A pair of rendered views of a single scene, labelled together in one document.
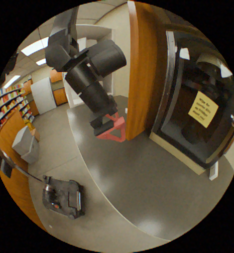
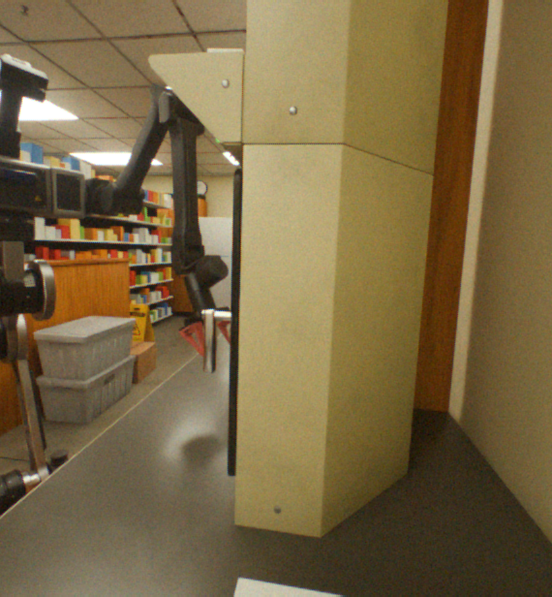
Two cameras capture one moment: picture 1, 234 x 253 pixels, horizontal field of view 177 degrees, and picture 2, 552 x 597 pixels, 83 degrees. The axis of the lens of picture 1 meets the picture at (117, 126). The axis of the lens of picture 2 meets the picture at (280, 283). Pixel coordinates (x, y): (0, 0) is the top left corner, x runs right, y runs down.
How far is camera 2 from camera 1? 0.70 m
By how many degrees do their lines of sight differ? 52
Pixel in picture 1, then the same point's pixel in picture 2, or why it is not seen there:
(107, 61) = (202, 275)
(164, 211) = (122, 464)
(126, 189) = (157, 414)
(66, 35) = (182, 243)
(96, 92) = (197, 298)
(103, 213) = not seen: outside the picture
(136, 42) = not seen: hidden behind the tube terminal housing
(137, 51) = not seen: hidden behind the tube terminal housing
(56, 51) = (176, 259)
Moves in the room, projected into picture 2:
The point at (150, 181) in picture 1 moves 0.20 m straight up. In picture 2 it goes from (181, 428) to (182, 328)
